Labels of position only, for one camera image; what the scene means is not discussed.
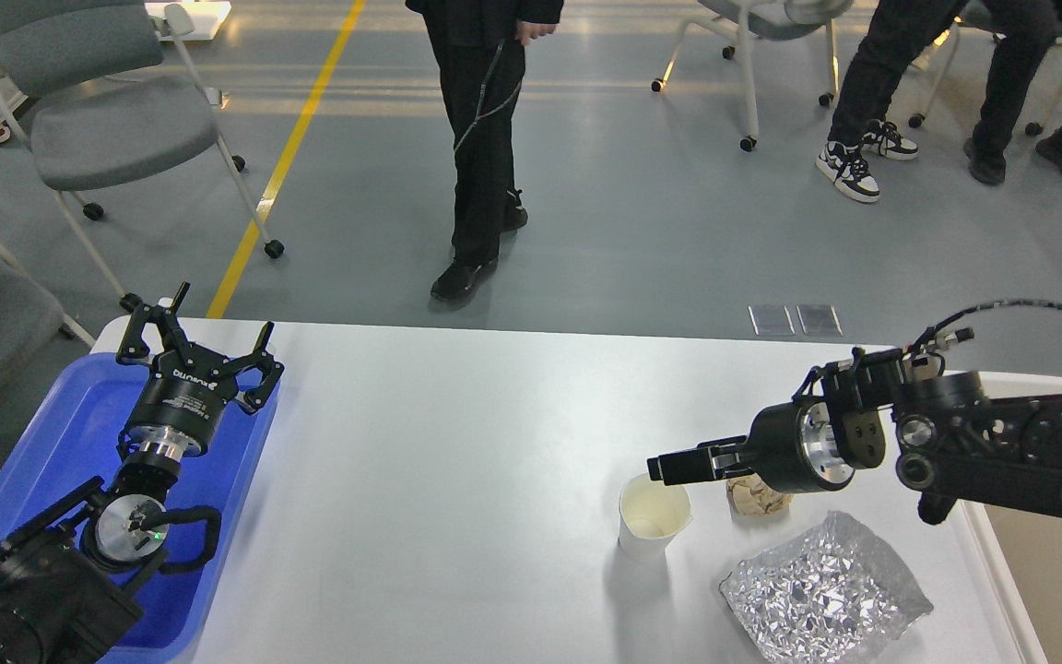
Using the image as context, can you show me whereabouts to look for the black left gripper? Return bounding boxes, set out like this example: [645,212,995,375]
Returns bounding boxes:
[115,282,285,458]

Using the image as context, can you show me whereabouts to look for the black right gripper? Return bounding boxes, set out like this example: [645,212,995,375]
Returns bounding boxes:
[646,401,855,494]

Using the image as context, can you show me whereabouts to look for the brown paper ball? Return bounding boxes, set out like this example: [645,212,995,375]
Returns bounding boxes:
[726,474,794,517]

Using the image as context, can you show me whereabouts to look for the white paper cup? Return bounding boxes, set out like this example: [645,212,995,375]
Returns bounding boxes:
[617,472,692,562]

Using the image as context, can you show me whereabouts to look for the aluminium foil sheet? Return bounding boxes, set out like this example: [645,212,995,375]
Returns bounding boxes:
[719,510,933,663]

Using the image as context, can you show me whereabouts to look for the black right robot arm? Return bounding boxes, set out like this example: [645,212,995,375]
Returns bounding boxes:
[646,299,1062,525]

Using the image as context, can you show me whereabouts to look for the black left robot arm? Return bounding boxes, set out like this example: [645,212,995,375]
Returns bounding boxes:
[0,290,284,663]

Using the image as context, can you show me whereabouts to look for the metal floor plate left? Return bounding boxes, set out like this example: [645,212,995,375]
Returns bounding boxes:
[749,305,797,337]

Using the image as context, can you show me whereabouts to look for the metal floor plate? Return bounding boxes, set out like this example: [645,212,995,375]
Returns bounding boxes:
[749,305,797,337]
[797,305,844,337]

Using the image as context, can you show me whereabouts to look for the blue plastic tray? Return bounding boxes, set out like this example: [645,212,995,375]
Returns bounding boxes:
[0,353,278,663]

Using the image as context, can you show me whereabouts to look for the metal floor plate right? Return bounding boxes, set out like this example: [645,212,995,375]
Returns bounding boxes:
[797,305,844,337]

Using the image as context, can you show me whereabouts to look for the grey chair left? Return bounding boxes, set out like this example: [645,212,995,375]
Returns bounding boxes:
[0,1,284,308]

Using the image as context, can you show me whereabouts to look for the beige plastic bin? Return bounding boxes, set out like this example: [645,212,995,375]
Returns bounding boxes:
[960,371,1062,664]

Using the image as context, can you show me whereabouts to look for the person in black clothes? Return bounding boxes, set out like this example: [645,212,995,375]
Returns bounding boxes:
[405,1,564,302]

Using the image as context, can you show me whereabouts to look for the white chair centre background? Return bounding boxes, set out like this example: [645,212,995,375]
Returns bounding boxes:
[650,1,853,152]

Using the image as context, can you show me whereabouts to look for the seated person black trousers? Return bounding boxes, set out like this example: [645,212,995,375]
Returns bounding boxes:
[815,0,1062,204]

